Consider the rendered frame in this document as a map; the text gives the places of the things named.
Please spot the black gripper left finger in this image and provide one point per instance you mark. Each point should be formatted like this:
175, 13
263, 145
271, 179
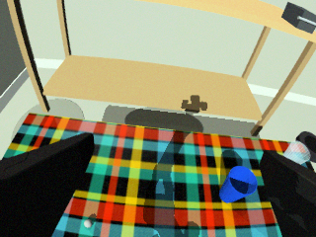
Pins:
36, 186

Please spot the clear plastic cup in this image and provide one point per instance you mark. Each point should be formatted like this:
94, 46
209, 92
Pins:
297, 152

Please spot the blue plastic cup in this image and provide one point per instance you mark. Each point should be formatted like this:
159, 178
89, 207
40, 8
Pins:
239, 184

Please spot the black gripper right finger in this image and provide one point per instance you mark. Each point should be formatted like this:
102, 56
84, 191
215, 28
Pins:
292, 192

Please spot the grey ball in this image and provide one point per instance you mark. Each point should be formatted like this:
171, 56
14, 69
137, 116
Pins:
88, 223

